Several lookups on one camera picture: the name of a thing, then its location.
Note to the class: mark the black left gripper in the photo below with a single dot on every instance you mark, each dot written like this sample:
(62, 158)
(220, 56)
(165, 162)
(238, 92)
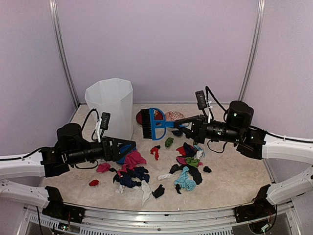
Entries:
(110, 151)

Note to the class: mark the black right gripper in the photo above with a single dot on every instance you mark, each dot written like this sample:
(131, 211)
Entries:
(200, 136)

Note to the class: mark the blue dustpan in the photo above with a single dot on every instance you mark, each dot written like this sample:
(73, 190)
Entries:
(124, 150)

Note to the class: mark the blue hand brush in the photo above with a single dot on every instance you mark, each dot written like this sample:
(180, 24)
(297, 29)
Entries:
(151, 132)

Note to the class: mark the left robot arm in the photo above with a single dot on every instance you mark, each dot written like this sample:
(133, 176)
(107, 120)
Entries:
(71, 149)

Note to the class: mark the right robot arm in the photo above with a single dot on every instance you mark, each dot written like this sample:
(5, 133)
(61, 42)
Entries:
(255, 143)

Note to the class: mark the pink patterned bowl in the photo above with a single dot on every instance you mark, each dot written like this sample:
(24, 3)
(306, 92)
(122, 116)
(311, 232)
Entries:
(173, 116)

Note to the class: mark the red floral plate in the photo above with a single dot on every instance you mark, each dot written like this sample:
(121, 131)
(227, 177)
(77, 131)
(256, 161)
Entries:
(139, 117)

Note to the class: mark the magenta paper scrap left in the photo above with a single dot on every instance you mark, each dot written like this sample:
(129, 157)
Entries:
(103, 168)

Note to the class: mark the red twisted paper scrap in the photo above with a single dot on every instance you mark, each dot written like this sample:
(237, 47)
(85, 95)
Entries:
(155, 151)

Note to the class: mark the green paper scrap right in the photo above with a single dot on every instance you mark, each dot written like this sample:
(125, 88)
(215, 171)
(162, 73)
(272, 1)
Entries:
(193, 161)

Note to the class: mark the small black paper scrap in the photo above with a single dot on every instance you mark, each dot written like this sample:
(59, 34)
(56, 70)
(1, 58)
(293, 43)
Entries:
(207, 169)

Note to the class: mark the white paper scrap middle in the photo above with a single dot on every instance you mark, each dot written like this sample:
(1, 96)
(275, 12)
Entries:
(165, 176)

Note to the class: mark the black paper scrap curved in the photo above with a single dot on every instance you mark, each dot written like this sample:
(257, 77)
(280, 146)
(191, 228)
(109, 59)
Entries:
(193, 171)

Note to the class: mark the small red paper scrap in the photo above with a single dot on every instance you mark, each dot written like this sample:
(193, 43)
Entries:
(94, 183)

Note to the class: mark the white plastic trash bin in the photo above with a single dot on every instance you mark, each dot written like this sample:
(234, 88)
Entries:
(114, 96)

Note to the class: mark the white paper scrap long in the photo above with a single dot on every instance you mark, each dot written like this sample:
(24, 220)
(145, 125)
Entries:
(146, 191)

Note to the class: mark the teal paper scrap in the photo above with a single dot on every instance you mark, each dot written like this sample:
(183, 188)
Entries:
(183, 180)

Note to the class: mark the black paper scrap bottom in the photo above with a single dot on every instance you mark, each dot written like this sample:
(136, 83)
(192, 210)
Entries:
(158, 192)

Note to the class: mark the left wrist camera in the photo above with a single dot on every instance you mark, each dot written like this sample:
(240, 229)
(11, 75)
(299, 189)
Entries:
(102, 125)

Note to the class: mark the aluminium front rail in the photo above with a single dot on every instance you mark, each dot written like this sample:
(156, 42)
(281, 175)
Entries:
(97, 221)

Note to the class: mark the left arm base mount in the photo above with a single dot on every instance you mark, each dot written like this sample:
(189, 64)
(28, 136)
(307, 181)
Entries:
(56, 208)

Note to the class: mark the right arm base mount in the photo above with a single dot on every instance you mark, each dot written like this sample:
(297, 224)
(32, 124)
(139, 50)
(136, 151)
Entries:
(259, 208)

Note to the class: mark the right aluminium corner post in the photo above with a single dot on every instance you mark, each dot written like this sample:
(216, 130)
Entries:
(253, 48)

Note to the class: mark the aluminium corner post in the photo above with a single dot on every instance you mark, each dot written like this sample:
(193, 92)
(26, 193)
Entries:
(62, 52)
(253, 48)

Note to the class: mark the left aluminium corner post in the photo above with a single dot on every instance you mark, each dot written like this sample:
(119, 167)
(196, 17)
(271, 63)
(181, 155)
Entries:
(62, 52)

